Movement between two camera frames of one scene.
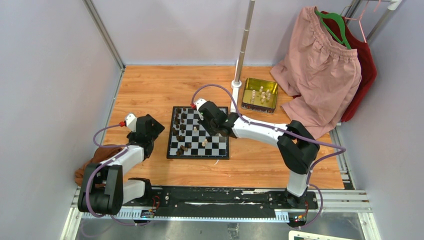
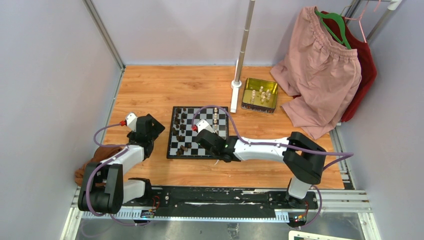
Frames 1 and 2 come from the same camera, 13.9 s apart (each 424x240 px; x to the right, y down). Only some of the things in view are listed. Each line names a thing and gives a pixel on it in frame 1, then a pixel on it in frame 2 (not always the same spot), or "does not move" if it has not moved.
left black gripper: [157, 129] does not move
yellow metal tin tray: [259, 95] does not move
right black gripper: [203, 122] to [216, 135]
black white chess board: [188, 139] does not move
